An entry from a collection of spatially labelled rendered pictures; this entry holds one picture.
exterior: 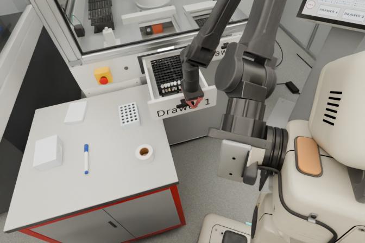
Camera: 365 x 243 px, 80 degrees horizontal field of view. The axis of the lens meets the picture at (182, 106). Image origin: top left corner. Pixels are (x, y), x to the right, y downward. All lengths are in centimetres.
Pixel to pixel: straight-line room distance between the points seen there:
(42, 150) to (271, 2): 96
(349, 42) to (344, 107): 122
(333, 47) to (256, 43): 113
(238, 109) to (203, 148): 140
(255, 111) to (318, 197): 16
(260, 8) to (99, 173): 79
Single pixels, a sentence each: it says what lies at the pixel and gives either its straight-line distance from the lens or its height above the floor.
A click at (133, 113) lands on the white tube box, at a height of 79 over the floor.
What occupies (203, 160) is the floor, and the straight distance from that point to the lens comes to 174.
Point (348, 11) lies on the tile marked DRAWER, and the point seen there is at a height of 101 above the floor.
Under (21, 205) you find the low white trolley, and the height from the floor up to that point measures 76.
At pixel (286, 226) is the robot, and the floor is 115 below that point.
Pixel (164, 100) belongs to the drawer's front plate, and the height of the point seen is 93.
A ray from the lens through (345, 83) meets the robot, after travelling 34.
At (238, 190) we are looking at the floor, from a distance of 167.
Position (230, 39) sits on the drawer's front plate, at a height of 92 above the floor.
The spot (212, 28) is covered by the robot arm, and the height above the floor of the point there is 123.
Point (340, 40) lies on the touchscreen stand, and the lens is 153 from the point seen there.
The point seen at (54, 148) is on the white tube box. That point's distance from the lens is 104.
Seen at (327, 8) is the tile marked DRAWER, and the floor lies 101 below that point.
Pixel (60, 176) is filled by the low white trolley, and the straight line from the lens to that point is 102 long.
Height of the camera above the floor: 155
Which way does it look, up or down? 48 degrees down
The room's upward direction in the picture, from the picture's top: 7 degrees counter-clockwise
